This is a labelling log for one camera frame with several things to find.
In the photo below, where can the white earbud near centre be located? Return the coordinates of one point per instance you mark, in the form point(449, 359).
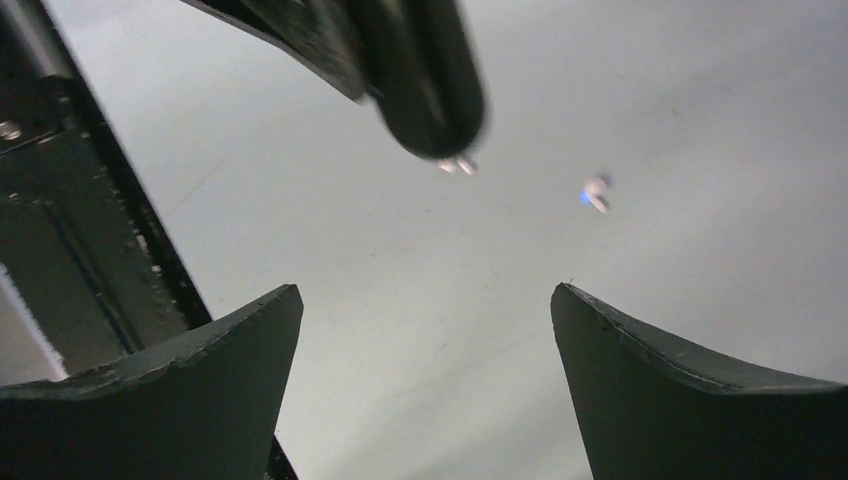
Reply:
point(456, 164)

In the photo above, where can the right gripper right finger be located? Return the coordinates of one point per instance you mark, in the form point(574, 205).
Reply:
point(653, 405)

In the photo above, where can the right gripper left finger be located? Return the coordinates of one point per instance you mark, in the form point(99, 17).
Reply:
point(203, 405)

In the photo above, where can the white earbud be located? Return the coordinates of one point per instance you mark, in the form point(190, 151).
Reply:
point(594, 192)
point(456, 164)

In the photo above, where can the white earbud far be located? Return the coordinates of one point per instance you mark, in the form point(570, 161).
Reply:
point(594, 192)

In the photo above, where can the black earbud charging case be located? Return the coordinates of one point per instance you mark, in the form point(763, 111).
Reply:
point(422, 73)

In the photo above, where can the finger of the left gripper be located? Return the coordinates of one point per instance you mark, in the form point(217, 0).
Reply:
point(317, 34)

